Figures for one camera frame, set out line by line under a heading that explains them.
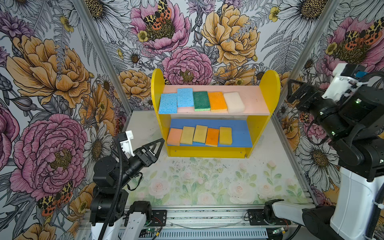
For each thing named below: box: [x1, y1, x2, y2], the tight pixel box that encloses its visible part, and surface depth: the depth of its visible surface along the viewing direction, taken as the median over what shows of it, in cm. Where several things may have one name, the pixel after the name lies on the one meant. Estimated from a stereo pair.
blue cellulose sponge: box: [177, 88, 194, 108], surface depth 71 cm
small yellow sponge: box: [219, 126, 233, 146], surface depth 89 cm
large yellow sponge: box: [193, 124, 208, 144], surface depth 90 cm
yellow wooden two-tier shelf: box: [151, 68, 281, 159], surface depth 75 cm
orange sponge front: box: [205, 127, 220, 147], surface depth 89 cm
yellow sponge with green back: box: [180, 126, 195, 145], surface depth 89 cm
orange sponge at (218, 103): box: [208, 91, 228, 113], surface depth 69 cm
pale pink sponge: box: [223, 92, 245, 114], surface depth 69 cm
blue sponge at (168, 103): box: [159, 93, 178, 115], surface depth 68 cm
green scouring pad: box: [193, 91, 211, 112], surface depth 69 cm
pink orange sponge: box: [166, 128, 183, 146], surface depth 87 cm
